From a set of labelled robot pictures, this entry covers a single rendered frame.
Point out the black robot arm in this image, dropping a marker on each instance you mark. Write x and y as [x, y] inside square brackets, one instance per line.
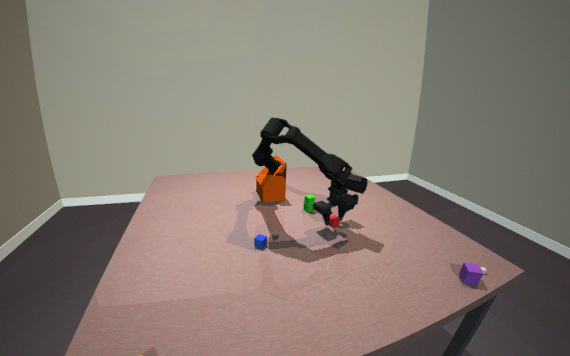
[329, 164]

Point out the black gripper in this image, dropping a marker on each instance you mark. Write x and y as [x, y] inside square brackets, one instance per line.
[324, 208]

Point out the purple cube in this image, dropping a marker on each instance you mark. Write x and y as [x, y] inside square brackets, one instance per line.
[470, 273]

